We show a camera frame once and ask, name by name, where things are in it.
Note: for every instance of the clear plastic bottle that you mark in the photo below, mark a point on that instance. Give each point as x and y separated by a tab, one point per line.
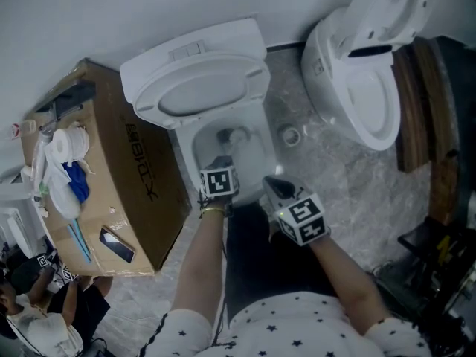
24	128

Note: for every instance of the white tape roll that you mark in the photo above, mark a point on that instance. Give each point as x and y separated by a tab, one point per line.
282	135

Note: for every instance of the white toilet brush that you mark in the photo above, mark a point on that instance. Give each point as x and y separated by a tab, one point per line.
236	136

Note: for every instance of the white slim-seat toilet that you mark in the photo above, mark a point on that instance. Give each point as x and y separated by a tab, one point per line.
18	221

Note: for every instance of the white oval smart toilet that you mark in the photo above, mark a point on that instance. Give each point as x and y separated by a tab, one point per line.
327	84

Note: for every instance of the person's left forearm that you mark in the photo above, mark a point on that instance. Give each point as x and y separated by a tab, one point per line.
197	266

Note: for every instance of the white plastic drain pipe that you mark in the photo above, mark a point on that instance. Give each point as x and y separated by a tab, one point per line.
39	162

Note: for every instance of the small white fitting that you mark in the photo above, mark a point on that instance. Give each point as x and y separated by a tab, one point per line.
43	212

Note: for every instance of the person's right forearm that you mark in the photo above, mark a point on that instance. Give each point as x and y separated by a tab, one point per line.
346	285

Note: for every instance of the black equipment rack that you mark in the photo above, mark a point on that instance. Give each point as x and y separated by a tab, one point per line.
439	281

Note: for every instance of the blue cloth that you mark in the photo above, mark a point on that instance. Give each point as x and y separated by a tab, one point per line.
78	184

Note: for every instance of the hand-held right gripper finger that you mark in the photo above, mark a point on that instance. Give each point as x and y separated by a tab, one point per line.
284	187
278	193

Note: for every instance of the person's black trousers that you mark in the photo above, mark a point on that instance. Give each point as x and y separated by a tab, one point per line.
267	259

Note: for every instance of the large brown cardboard box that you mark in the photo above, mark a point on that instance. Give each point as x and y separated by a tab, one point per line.
130	169

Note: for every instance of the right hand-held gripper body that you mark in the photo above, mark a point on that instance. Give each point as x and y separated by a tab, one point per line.
305	218

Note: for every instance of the dark wooden step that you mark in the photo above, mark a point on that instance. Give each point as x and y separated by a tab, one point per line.
413	117

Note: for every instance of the black curved platform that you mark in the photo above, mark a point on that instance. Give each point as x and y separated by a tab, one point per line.
463	117

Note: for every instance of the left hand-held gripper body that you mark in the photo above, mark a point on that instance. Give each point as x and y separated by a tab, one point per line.
217	182

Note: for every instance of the white cloth bundle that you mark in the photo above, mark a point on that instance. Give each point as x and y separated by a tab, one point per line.
63	203

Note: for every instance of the white toilet paper roll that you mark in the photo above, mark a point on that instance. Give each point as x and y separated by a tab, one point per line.
74	143

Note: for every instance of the black smartphone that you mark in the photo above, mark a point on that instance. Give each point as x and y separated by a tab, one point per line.
117	245

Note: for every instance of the white square-tank toilet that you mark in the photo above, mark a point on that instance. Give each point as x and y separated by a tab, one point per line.
201	87

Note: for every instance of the white star-print shirt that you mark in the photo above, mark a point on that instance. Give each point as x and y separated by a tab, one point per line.
297	329

